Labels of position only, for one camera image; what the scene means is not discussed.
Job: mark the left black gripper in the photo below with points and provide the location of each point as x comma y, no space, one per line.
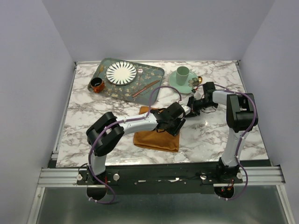
180,123

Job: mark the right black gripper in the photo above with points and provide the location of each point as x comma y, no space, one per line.
190,101

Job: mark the orange-brown cloth napkin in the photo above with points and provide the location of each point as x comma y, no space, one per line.
161,141

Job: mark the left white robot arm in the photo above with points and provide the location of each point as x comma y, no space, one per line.
107,131

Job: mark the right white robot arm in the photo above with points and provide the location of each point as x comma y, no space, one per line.
241,117

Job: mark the mint green saucer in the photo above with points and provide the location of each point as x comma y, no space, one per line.
183,85

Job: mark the gold spoon with flower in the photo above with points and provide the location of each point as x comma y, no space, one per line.
195,81

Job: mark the mint green cup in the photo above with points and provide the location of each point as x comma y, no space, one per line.
182,74

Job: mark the copper table knife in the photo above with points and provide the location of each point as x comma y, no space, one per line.
145,87

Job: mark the teal floral serving tray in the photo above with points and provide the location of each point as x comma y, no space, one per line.
150,74

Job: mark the white black striped plate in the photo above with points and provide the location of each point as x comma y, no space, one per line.
121,73

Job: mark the copper black mug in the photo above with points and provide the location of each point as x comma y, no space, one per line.
96,85

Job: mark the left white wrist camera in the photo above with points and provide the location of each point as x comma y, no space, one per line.
187,109

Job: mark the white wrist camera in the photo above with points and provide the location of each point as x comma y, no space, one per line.
187,109
197,95

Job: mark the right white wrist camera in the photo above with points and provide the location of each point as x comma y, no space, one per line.
197,95

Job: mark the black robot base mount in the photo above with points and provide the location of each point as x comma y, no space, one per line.
118,177

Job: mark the aluminium frame rail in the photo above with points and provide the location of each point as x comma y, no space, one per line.
259,176

